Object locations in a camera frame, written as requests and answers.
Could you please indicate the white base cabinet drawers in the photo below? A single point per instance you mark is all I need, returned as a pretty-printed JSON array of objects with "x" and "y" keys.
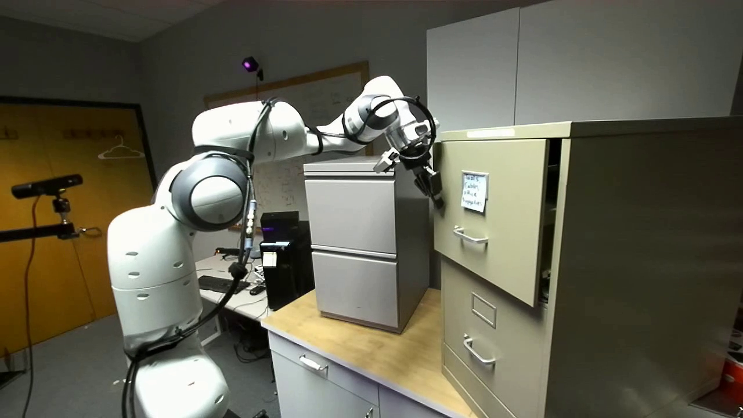
[{"x": 315, "y": 387}]

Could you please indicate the black camera on stand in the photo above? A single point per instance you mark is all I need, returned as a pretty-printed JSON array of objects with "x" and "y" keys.
[{"x": 48, "y": 187}]

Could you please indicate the small grey filing cabinet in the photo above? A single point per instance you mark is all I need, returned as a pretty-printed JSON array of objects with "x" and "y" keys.
[{"x": 370, "y": 241}]

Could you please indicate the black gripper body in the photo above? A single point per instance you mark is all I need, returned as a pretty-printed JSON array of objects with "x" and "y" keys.
[{"x": 425, "y": 178}]

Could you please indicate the black computer tower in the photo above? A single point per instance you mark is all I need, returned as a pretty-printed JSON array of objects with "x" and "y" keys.
[{"x": 287, "y": 255}]

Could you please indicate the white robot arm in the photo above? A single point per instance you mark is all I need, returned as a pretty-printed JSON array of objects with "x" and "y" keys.
[{"x": 150, "y": 250}]

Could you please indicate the beige filing cabinet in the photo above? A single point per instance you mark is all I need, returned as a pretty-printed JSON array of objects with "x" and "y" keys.
[{"x": 640, "y": 277}]

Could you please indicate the beige cabinet drawer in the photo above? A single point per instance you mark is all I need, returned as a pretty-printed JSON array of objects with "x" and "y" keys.
[{"x": 500, "y": 244}]

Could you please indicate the white paper label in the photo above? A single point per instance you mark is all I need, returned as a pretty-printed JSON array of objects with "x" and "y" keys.
[{"x": 475, "y": 191}]

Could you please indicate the tall white storage cabinet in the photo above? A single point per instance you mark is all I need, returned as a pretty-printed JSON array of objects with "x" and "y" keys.
[{"x": 587, "y": 60}]

